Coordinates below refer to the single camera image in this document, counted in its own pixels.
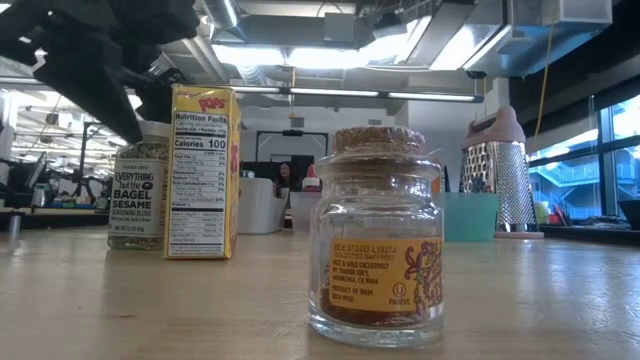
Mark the teal plastic tray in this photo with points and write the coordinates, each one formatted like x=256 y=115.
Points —
x=472 y=217

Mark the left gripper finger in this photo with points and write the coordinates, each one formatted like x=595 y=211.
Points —
x=95 y=85
x=157 y=100

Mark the background black frame stand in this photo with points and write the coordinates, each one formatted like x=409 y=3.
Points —
x=292 y=133

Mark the red cap food colouring bottle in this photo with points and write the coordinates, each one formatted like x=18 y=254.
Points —
x=311 y=179

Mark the background black robot rig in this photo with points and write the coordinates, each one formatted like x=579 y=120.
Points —
x=82 y=150

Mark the cork lid saffron glass jar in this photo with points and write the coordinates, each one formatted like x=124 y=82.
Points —
x=375 y=250

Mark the black overhead light bar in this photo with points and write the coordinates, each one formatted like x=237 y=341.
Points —
x=425 y=96

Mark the person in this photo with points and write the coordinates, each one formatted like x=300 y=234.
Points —
x=285 y=177

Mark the yellow Corn Pops box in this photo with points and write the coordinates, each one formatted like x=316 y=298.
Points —
x=200 y=175

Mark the white lid bagel seasoning jar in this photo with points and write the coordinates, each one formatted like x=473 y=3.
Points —
x=137 y=200

